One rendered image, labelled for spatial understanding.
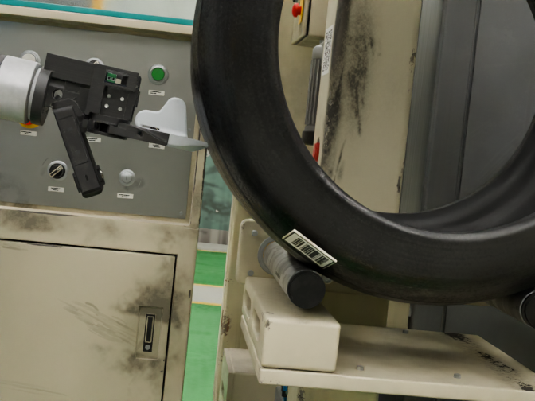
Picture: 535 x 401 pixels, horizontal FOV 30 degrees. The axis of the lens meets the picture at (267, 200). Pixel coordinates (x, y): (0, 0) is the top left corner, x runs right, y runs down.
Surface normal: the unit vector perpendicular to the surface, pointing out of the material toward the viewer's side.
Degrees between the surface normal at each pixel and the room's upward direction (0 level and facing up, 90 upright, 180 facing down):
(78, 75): 90
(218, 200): 90
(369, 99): 90
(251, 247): 90
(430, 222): 80
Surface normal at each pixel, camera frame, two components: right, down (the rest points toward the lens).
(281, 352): 0.09, 0.06
